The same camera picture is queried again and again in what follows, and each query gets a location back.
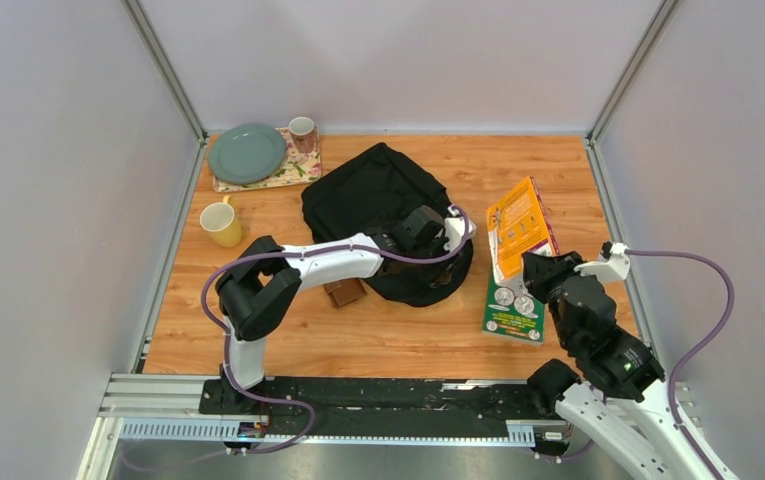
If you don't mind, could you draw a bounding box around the grey-green plate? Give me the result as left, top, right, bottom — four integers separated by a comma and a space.
208, 123, 286, 185

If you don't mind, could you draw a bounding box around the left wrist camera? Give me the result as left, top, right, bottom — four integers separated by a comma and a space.
443, 204, 477, 253

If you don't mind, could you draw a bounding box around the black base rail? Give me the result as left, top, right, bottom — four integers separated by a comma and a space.
198, 377, 573, 456

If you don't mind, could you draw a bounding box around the black backpack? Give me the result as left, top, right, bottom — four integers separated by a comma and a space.
301, 143, 474, 307

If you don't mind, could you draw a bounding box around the yellow mug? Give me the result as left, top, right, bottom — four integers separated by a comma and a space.
199, 195, 243, 248

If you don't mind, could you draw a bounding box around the orange book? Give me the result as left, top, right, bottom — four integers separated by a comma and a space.
485, 176, 560, 287

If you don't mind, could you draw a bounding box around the floral tray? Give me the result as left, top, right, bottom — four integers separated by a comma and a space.
207, 127, 323, 193

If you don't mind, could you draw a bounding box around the brown patterned mug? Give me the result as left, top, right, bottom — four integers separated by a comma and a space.
288, 116, 318, 154

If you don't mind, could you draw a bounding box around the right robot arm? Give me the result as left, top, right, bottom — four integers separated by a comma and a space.
522, 242, 737, 479

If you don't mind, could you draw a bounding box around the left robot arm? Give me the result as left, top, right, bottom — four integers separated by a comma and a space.
205, 205, 476, 415

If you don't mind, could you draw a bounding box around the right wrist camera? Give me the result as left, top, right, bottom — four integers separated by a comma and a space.
574, 241, 630, 284

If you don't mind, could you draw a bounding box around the green coin book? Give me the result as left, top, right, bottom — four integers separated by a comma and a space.
481, 275, 546, 346

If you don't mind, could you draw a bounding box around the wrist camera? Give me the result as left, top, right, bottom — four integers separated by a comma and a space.
443, 204, 477, 253
574, 241, 630, 284

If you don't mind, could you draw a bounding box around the brown leather wallet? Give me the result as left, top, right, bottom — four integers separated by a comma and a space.
323, 278, 366, 308

